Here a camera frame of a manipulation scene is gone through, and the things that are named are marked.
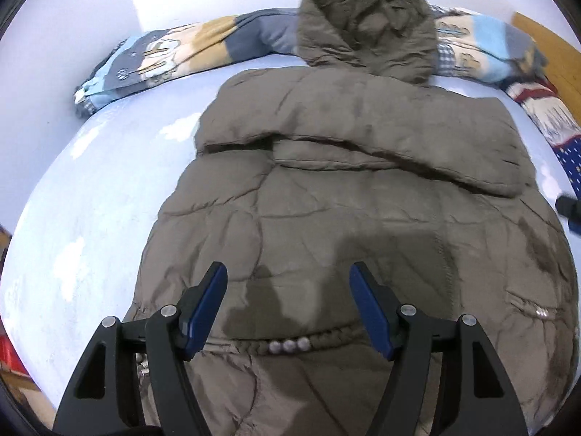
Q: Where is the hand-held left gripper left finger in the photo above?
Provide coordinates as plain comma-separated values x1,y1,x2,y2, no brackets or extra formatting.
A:
52,262,228,436

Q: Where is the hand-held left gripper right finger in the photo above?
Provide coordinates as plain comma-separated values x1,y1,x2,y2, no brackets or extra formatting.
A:
349,262,529,436

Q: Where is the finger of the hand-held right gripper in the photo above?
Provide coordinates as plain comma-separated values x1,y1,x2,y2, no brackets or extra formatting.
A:
556,194,581,237

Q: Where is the olive hooded puffer jacket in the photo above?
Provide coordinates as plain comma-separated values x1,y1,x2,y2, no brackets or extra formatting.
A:
122,0,579,436

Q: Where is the red and navy patterned blanket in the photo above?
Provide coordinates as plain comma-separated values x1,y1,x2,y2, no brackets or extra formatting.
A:
506,75,581,201

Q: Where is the light blue cloud bed sheet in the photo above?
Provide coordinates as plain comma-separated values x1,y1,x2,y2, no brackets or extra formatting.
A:
0,50,581,419

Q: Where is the red box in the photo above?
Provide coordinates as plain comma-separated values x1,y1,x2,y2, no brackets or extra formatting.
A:
0,334,28,380

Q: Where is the cartoon patchwork blanket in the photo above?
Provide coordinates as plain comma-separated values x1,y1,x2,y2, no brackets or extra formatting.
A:
74,5,550,119

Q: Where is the wooden bed frame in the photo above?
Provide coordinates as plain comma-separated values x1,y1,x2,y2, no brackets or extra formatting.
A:
512,11,581,128

